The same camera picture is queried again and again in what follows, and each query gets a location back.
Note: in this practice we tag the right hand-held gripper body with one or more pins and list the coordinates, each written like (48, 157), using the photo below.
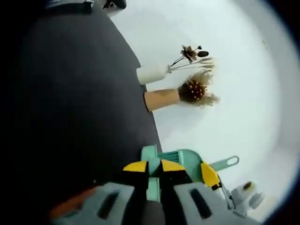
(241, 197)

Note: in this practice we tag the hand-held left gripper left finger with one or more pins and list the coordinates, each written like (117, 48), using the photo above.
(89, 208)

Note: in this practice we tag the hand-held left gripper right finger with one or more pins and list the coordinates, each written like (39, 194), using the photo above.
(218, 211)

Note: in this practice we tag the green broom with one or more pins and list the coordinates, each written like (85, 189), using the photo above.
(225, 162)

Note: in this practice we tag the green dustpan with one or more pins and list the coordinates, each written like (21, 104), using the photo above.
(189, 161)

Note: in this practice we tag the person's left hand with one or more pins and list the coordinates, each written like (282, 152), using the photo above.
(75, 200)

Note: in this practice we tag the beige vase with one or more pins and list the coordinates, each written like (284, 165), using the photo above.
(160, 99)

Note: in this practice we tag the white bottle vase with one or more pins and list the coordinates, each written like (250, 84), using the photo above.
(151, 75)

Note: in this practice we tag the black and white object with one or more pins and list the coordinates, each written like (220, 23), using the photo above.
(114, 3)

